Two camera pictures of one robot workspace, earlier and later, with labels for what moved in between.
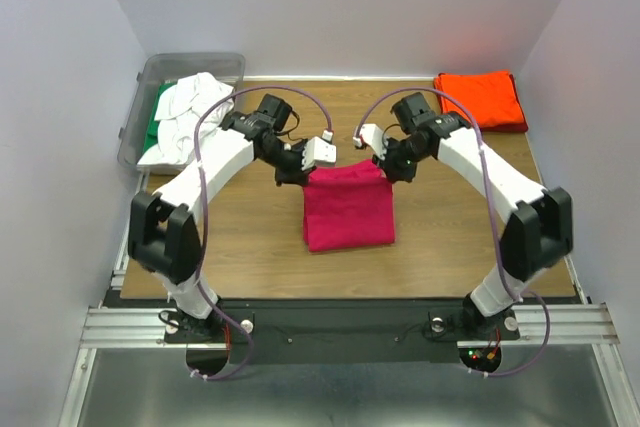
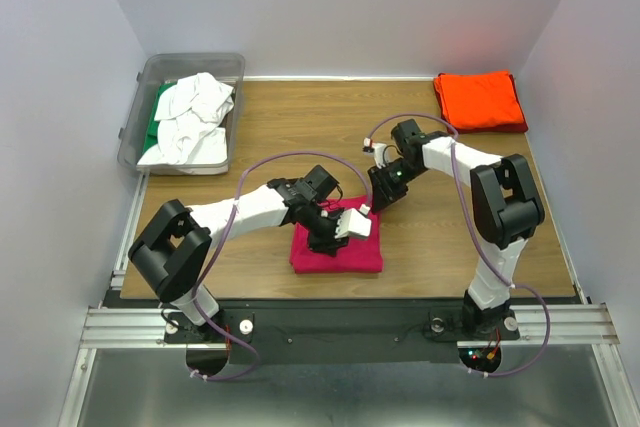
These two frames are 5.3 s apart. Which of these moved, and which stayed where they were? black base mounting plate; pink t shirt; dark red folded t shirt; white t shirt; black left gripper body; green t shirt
Moved: black left gripper body; pink t shirt
Stayed: green t shirt; dark red folded t shirt; black base mounting plate; white t shirt
